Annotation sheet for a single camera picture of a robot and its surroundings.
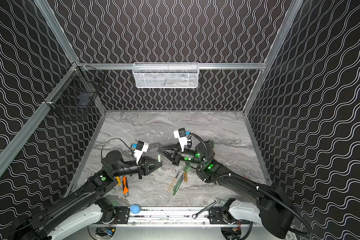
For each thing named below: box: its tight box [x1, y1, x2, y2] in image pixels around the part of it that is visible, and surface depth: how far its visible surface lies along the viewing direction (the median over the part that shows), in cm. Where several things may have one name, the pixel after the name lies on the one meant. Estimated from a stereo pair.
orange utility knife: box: [122, 176, 130, 195], surface depth 84 cm
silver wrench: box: [192, 197, 221, 220], surface depth 80 cm
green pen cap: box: [183, 165, 192, 173], surface depth 92 cm
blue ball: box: [130, 204, 141, 214], surface depth 76 cm
